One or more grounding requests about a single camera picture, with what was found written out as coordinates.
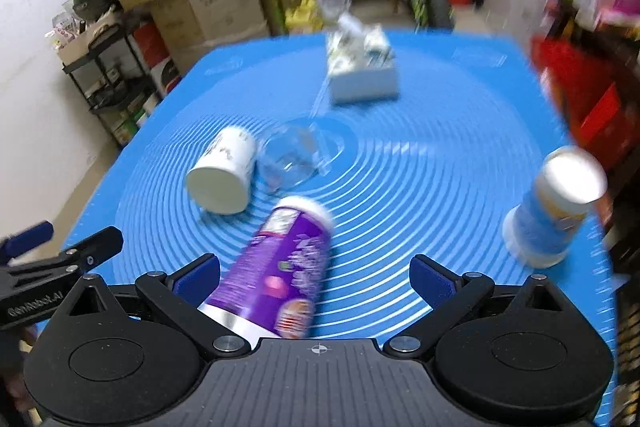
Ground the white paper cup lying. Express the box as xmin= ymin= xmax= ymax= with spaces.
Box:
xmin=186 ymin=126 xmax=257 ymax=216

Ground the clear plastic cup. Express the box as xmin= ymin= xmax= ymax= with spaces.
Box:
xmin=257 ymin=122 xmax=319 ymax=193

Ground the black metal shelf rack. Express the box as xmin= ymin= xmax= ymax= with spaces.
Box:
xmin=56 ymin=11 xmax=162 ymax=148

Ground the blue silicone baking mat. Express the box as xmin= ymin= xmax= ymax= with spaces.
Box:
xmin=34 ymin=28 xmax=618 ymax=427

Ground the lower cardboard box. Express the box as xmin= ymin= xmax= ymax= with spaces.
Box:
xmin=149 ymin=0 xmax=270 ymax=75

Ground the white tissue box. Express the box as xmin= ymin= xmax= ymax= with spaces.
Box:
xmin=326 ymin=12 xmax=399 ymax=105

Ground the red gift bag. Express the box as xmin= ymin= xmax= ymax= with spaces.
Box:
xmin=530 ymin=36 xmax=639 ymax=172

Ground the purple milk tea cup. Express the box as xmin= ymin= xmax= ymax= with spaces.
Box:
xmin=198 ymin=196 xmax=334 ymax=347

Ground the blue yellow paper cup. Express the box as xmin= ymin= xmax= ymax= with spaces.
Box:
xmin=502 ymin=145 xmax=608 ymax=269

